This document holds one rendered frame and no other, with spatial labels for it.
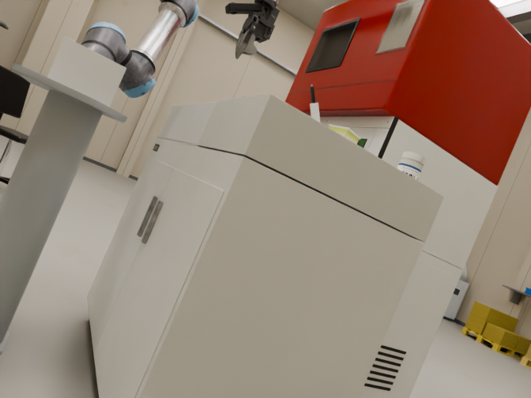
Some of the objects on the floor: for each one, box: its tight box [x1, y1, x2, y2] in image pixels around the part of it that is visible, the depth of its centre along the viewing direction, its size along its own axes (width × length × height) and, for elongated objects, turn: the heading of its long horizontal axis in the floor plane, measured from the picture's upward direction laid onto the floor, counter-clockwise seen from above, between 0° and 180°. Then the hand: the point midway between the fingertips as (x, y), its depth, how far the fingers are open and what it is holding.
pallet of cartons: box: [461, 301, 531, 359], centre depth 742 cm, size 77×108×64 cm
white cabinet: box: [87, 137, 424, 398], centre depth 145 cm, size 64×96×82 cm, turn 116°
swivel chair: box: [0, 65, 31, 185], centre depth 328 cm, size 58×58×92 cm
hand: (236, 54), depth 135 cm, fingers closed
